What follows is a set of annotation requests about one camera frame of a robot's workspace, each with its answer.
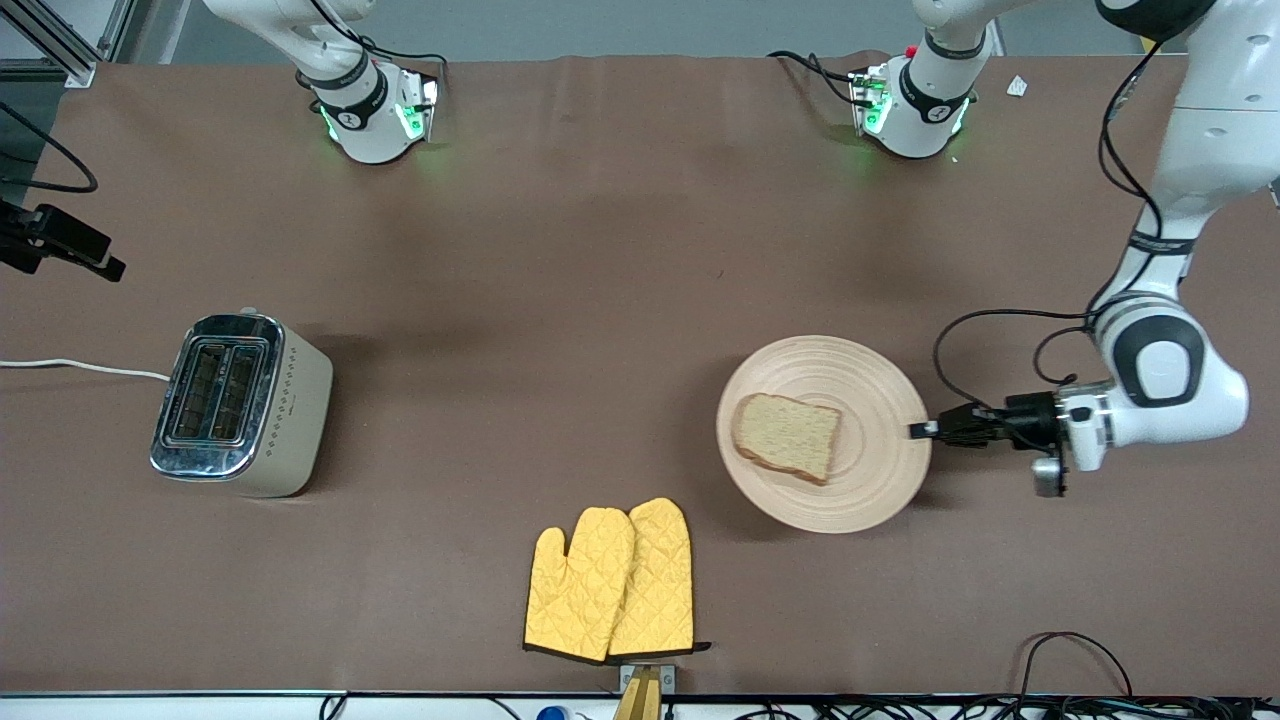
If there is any aluminium extrusion frame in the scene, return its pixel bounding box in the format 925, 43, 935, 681
0, 0, 137, 90

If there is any black cable bundle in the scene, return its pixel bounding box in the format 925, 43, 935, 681
690, 695, 1280, 720

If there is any black right arm base cable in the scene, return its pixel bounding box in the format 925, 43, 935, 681
316, 0, 453, 73

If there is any table cover sheet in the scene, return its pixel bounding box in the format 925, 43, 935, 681
0, 50, 1280, 697

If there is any looped black cable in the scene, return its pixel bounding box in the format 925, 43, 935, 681
1017, 631, 1137, 701

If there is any round wooden plate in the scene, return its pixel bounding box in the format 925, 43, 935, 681
715, 334, 934, 536

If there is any yellow quilted oven mitt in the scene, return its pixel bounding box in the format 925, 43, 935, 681
523, 507, 637, 664
608, 497, 713, 658

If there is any brown bread toast slice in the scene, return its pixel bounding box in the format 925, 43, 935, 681
729, 391, 844, 488

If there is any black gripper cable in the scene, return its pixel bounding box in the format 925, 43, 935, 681
932, 38, 1193, 453
0, 98, 100, 195

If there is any beige chrome two-slot toaster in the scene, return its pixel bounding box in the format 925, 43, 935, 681
149, 308, 335, 499

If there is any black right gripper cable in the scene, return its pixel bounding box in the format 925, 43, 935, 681
0, 98, 100, 195

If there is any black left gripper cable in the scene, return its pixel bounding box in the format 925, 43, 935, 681
932, 38, 1193, 453

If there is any white toaster power cord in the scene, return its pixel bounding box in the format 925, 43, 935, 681
0, 357, 173, 384

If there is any black arm base cable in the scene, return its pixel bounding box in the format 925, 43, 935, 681
767, 49, 867, 107
316, 0, 453, 73

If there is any black left arm base cable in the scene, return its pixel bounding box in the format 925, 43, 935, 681
767, 49, 867, 107

